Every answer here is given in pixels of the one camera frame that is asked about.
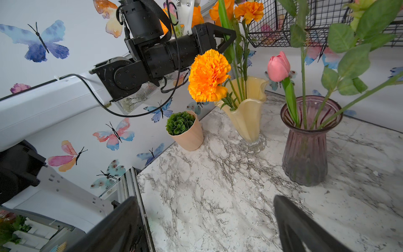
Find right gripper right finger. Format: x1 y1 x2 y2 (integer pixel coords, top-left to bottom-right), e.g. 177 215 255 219
273 195 350 252

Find pink tulip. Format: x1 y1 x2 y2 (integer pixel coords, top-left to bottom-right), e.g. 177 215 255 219
267 51 301 127

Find purple glass vase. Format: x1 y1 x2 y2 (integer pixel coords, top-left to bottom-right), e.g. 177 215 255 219
280 96 343 186

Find black wire wall basket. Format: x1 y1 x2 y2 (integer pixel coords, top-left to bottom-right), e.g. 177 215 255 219
248 1 403 48

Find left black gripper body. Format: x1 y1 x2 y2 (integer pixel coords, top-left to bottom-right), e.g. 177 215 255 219
192 23 217 54

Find white mesh wall basket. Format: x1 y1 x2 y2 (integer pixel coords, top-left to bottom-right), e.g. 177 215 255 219
116 68 190 115

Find yellow ruffled vase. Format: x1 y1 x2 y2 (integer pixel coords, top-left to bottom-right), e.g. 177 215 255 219
215 77 268 153

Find orange carnation flower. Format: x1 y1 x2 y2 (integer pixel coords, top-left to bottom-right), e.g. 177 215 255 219
234 1 264 101

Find pink rose pair stem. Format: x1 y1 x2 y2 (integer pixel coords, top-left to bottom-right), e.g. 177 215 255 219
278 0 310 130

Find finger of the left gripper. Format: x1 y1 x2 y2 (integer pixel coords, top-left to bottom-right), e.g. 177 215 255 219
207 23 237 54

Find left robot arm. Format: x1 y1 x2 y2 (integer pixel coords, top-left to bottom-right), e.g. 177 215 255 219
1 21 218 196

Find orange marigold stem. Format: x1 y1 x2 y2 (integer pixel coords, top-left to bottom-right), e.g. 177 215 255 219
188 49 240 111

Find potted green succulent plant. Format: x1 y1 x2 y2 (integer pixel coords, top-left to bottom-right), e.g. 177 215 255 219
166 111 204 151

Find orange ranunculus flower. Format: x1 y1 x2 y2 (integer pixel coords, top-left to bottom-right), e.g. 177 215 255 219
209 0 235 27

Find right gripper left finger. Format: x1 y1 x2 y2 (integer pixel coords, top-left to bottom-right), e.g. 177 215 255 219
67 196 140 252

